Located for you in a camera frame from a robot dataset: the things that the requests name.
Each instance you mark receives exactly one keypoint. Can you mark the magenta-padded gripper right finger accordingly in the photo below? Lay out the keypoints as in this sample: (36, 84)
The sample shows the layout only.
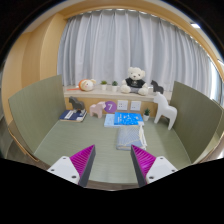
(160, 167)

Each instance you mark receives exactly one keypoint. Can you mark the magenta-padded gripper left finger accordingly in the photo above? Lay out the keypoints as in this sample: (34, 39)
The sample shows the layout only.
(64, 167)

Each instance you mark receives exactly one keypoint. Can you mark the small potted plant, white pot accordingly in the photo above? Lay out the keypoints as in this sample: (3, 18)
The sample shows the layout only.
(146, 117)
(104, 87)
(114, 88)

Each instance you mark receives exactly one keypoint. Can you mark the dark blue book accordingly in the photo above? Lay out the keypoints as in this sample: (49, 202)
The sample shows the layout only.
(71, 116)

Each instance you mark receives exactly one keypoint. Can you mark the large white horse figure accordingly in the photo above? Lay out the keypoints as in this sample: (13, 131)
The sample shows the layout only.
(165, 110)

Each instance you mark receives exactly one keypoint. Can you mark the bright blue book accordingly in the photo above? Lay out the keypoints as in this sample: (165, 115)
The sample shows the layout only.
(128, 118)

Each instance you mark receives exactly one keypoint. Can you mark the green partition panel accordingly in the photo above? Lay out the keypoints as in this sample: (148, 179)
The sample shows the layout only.
(196, 120)
(36, 110)

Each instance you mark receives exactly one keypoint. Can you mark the grey horse figure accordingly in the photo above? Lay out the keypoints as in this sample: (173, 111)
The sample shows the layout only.
(76, 104)

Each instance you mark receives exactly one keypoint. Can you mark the pink horse figure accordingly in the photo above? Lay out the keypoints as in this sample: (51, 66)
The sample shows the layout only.
(97, 110)

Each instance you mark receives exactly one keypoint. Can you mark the purple round number sign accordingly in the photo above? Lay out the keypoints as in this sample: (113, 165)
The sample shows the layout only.
(110, 107)

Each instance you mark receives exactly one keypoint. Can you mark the black horse figure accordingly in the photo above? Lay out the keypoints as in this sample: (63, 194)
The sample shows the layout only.
(156, 87)

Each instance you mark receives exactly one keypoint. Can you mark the round cream plush toy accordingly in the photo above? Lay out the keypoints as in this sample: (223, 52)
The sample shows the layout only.
(87, 85)

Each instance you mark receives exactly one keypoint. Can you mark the wooden ledge shelf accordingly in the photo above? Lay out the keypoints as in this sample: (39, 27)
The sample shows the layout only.
(110, 95)

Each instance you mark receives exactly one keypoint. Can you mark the cream teddy bear, black shirt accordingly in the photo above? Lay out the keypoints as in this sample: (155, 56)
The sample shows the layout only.
(134, 81)

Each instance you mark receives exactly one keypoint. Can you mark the white curtain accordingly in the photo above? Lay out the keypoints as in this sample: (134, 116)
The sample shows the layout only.
(133, 43)

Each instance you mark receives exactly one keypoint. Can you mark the white wall socket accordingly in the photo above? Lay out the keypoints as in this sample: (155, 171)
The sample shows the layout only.
(122, 105)
(135, 106)

